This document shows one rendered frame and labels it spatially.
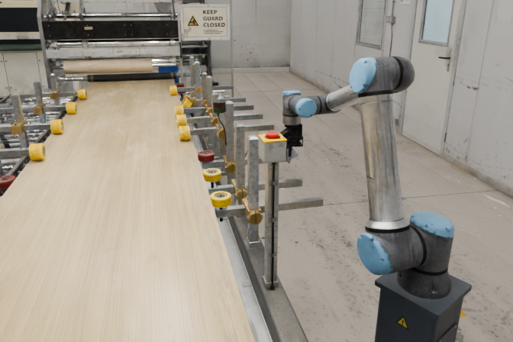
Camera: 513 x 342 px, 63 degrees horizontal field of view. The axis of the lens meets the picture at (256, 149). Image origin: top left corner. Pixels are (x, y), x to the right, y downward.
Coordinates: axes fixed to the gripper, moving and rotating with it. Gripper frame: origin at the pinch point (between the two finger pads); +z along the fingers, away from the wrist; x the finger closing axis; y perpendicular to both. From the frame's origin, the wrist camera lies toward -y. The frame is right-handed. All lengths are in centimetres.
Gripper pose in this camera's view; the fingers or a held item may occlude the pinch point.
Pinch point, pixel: (287, 161)
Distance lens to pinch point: 219.0
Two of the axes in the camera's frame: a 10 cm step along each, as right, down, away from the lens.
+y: 9.7, -0.9, 2.1
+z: 0.2, 9.5, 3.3
